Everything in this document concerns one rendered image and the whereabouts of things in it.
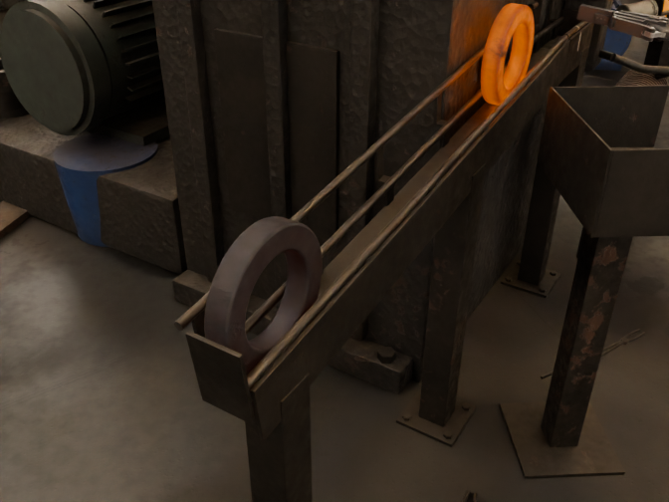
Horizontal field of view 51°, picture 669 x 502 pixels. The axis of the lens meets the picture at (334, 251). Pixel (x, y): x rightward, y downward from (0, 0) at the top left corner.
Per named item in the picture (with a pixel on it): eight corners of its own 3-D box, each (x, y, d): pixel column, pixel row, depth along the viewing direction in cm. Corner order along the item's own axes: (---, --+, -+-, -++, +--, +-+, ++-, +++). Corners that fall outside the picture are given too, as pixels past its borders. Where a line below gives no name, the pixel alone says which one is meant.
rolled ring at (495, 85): (498, 126, 133) (482, 124, 134) (535, 66, 141) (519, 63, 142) (495, 46, 118) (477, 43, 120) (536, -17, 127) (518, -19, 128)
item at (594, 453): (530, 501, 132) (610, 150, 94) (496, 402, 155) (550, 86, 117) (635, 497, 133) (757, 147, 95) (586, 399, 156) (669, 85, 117)
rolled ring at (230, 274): (318, 192, 79) (294, 185, 81) (213, 286, 67) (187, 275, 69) (328, 312, 91) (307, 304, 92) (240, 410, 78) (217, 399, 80)
